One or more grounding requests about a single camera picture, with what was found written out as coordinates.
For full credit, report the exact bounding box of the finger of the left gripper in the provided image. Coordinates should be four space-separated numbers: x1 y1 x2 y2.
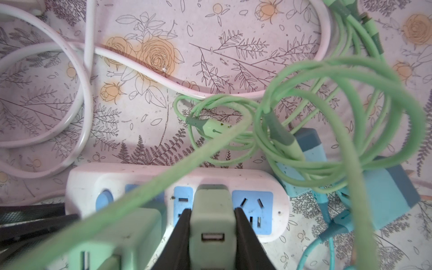
1 203 79 260

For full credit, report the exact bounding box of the light green charger plug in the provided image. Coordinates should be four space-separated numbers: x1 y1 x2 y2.
68 206 167 270

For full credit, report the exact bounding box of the light green charger cable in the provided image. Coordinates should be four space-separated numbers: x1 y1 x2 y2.
0 0 426 270

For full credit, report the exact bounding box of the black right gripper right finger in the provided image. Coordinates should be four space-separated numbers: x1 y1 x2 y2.
234 207 275 270

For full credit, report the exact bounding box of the white power strip cord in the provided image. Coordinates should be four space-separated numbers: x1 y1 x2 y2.
0 0 333 207

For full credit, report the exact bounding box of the white blue power strip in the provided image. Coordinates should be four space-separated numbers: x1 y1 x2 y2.
65 163 290 243

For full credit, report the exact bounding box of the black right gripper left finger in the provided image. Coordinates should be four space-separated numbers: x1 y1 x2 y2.
152 209 192 270

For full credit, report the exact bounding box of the teal charger plug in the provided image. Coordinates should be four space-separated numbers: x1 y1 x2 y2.
337 156 422 232
274 127 328 198

